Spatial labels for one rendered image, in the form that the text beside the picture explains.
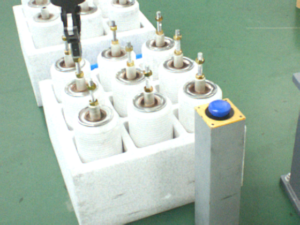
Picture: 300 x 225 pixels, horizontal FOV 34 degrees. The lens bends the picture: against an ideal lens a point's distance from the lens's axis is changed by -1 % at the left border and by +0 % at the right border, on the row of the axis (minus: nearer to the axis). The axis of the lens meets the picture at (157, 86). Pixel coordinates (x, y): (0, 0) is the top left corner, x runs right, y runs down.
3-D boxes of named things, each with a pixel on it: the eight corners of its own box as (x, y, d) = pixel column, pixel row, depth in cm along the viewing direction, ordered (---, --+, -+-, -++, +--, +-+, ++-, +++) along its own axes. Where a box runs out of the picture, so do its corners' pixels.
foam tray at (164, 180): (178, 102, 148) (176, 49, 139) (242, 186, 117) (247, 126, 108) (49, 136, 137) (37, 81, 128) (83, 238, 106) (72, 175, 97)
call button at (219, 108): (224, 105, 92) (224, 96, 91) (234, 117, 89) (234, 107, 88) (204, 111, 91) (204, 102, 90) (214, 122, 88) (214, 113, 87)
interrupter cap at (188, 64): (156, 64, 119) (156, 61, 118) (183, 55, 122) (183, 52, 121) (173, 77, 113) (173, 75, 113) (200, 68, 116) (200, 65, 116)
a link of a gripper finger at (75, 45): (69, 32, 103) (73, 54, 105) (69, 38, 100) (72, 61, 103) (77, 32, 103) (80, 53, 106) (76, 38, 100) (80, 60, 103)
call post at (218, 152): (223, 214, 110) (227, 98, 94) (238, 237, 105) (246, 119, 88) (194, 224, 108) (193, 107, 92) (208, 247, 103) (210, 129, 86)
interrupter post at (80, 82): (78, 92, 109) (76, 80, 108) (74, 88, 111) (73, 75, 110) (88, 90, 110) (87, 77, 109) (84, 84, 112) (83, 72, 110)
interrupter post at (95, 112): (88, 115, 102) (86, 102, 100) (99, 112, 103) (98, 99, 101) (91, 121, 100) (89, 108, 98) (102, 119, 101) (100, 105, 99)
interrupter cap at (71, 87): (71, 102, 107) (70, 99, 106) (60, 85, 112) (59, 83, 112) (103, 91, 109) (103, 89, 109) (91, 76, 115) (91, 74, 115)
